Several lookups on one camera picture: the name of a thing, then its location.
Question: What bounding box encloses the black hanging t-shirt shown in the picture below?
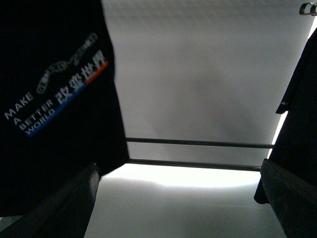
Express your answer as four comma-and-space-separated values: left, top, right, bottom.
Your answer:
253, 29, 317, 205

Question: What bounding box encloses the black printed t-shirt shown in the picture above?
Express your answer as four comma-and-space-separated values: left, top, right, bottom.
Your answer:
0, 0, 129, 217

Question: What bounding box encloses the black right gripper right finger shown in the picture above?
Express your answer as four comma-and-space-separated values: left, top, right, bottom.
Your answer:
261, 159, 317, 238

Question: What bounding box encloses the grey metal drying rack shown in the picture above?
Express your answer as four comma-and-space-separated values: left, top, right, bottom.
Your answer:
126, 137, 274, 172

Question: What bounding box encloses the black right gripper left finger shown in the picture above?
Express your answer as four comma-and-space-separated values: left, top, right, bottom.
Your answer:
0, 163, 100, 238

